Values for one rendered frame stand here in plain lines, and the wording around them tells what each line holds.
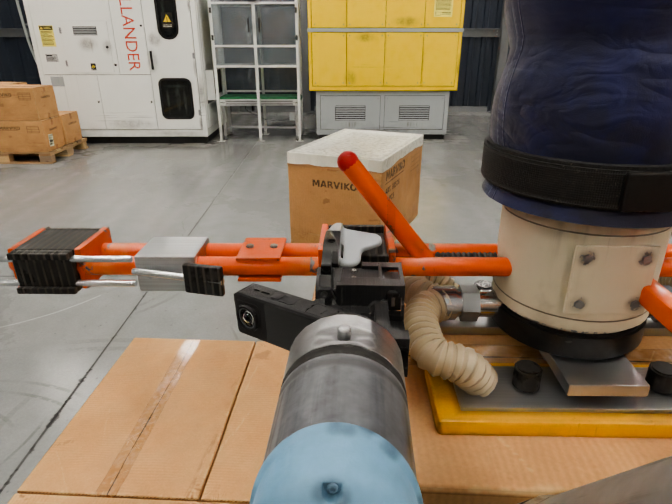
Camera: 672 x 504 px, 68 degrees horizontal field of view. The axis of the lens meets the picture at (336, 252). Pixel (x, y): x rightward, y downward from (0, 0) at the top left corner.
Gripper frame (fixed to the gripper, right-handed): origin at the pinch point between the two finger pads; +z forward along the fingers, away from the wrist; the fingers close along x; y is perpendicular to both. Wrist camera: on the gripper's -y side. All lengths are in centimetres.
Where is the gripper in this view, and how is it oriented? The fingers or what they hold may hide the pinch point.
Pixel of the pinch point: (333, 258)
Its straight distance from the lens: 58.2
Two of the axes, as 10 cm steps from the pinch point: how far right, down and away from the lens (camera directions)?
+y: 10.0, 0.2, -0.5
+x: 0.0, -9.2, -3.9
